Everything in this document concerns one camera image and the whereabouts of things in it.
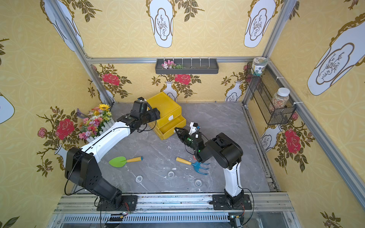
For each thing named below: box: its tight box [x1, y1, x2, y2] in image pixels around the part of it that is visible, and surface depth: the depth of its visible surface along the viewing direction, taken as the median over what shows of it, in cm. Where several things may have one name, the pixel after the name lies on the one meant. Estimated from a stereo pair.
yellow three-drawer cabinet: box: [146, 91, 187, 141], surface depth 92 cm
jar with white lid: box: [269, 87, 291, 110], surface depth 66 cm
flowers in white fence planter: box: [76, 103, 116, 143], surface depth 91 cm
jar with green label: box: [251, 56, 269, 77], surface depth 87 cm
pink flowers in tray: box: [161, 59, 186, 70], surface depth 89 cm
